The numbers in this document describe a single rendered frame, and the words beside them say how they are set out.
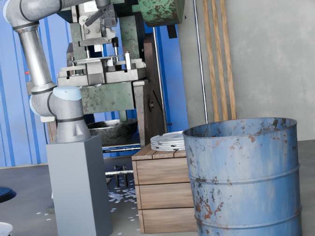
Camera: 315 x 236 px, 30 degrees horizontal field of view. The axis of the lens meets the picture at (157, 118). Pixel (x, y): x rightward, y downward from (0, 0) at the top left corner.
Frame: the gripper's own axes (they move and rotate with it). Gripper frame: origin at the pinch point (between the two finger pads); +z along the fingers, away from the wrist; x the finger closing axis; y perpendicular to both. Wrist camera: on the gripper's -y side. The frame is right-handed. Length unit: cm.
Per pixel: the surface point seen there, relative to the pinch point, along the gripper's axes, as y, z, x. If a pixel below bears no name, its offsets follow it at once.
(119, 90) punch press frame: 3.3, 24.2, -9.4
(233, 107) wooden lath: 65, 92, 72
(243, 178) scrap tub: 58, 3, -119
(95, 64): -8.7, 13.7, 2.7
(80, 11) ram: -14.9, -8.9, 24.0
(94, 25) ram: -7.7, -2.1, 17.2
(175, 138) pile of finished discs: 32, 25, -58
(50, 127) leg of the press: -35, 36, -20
